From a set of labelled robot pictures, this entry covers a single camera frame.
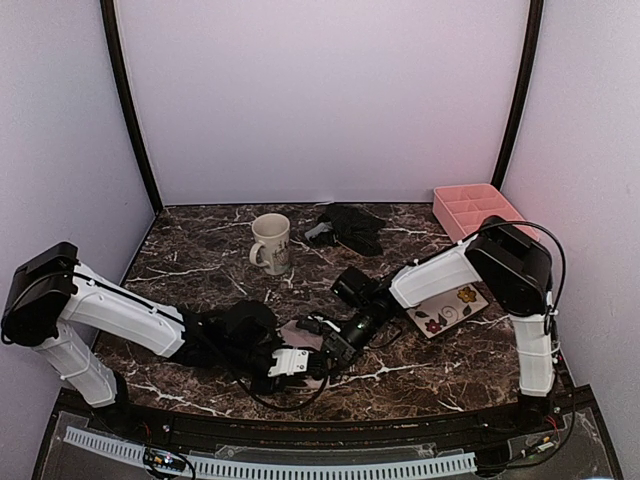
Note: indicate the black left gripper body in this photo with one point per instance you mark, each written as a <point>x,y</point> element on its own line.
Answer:
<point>278,386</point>

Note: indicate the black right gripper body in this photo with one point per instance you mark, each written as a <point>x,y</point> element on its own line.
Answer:
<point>348,347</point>

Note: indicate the pink and white underwear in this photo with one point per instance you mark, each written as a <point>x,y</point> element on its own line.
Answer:
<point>302,345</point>

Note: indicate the black striped underwear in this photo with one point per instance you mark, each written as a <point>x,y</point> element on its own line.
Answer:
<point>347,226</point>

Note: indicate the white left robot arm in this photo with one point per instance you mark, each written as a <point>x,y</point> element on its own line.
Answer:
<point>54,290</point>

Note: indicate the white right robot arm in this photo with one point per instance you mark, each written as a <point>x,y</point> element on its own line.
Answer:
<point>516,269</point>

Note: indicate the floral patterned square coaster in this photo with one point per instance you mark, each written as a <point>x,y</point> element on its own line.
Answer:
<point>441,313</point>

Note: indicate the cream ceramic mug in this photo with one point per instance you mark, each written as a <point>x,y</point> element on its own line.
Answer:
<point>270,251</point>

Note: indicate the pink divided organizer tray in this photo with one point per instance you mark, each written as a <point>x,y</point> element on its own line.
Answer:
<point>461,209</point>

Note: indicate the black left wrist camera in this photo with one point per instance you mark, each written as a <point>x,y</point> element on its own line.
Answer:
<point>248,328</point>

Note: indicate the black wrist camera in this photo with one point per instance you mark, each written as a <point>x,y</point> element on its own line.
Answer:
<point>354,287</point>
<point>248,328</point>

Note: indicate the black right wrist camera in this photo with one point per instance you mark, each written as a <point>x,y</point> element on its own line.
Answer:
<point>354,287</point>

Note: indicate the black table edge rail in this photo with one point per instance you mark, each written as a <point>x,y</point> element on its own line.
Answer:
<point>182,426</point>

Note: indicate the white slotted cable duct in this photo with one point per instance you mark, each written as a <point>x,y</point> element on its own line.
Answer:
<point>244,463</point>

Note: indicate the left circuit board with wires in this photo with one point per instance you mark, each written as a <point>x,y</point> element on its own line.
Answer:
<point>164,464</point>

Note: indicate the circuit board with wires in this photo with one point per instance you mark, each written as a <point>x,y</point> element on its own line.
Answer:
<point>164,464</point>
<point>545,447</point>

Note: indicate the right circuit board with wires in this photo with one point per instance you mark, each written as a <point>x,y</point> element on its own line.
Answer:
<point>545,447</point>

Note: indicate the black right frame post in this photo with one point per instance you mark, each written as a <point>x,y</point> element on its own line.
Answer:
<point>523,79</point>

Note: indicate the black frame post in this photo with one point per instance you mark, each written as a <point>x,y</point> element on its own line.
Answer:
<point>523,79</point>
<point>119,71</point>

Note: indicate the black left frame post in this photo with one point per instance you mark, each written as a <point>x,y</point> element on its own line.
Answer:
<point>119,71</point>

